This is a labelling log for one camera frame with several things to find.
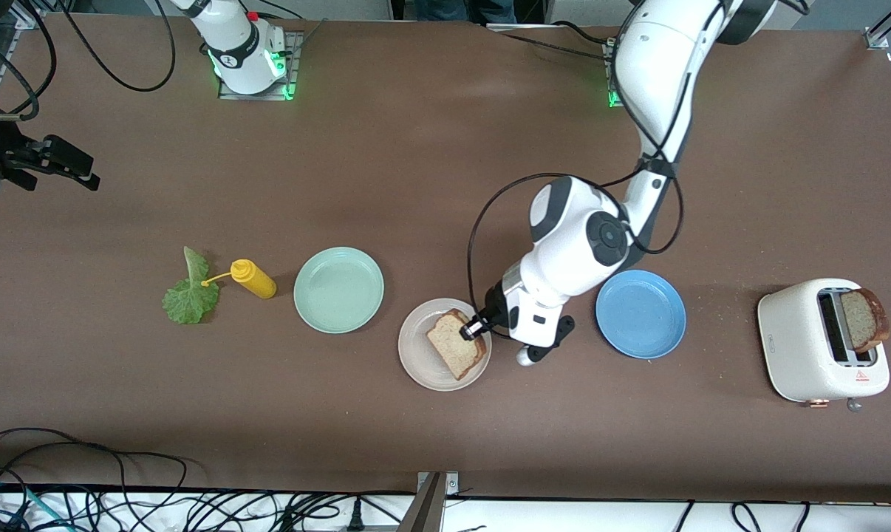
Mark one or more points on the brown bread slice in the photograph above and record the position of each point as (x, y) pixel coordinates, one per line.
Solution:
(863, 321)
(453, 347)

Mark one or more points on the green lettuce leaf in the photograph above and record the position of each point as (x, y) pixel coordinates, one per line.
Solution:
(190, 303)

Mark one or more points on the yellow squeeze bottle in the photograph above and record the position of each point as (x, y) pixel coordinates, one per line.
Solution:
(257, 281)

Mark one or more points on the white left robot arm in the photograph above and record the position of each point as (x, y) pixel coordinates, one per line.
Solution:
(660, 74)

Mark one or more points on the beige plate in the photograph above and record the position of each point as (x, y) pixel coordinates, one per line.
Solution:
(416, 355)

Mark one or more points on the blue plate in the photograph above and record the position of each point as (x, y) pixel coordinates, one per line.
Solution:
(641, 314)

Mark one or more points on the mint green plate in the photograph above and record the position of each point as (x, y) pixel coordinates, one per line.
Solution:
(338, 290)

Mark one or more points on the black power plug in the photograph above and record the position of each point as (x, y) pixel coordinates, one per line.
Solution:
(354, 515)

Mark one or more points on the white toaster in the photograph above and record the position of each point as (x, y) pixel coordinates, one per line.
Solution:
(789, 340)

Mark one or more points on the person in blue jeans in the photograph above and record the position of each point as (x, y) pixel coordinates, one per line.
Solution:
(445, 9)

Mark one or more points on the aluminium corner profile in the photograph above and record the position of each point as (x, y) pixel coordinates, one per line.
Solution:
(878, 37)

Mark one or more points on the aluminium table frame rail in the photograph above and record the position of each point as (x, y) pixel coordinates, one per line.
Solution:
(6, 74)

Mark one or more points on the aluminium camera post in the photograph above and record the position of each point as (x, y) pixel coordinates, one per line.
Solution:
(427, 510)

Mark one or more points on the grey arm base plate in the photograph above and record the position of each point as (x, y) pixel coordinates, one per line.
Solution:
(295, 63)
(609, 59)

